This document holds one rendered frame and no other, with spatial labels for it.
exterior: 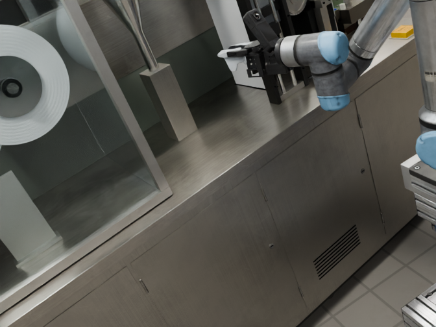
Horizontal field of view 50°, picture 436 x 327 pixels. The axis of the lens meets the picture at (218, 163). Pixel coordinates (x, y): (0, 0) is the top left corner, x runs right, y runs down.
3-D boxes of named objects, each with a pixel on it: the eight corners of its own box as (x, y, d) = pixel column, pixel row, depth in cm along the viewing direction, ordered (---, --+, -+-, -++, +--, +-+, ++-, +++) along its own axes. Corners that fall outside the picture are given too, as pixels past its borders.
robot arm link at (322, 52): (340, 72, 106) (331, 37, 102) (298, 74, 114) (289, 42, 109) (354, 57, 111) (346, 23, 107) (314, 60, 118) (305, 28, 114)
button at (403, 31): (406, 38, 177) (405, 32, 176) (391, 38, 183) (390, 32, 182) (418, 30, 180) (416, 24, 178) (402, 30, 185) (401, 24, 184)
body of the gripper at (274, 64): (245, 78, 124) (283, 76, 116) (237, 47, 121) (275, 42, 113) (261, 68, 129) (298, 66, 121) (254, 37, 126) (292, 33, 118)
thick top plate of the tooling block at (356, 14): (351, 24, 191) (348, 10, 188) (287, 23, 224) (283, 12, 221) (376, 8, 197) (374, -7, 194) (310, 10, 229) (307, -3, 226)
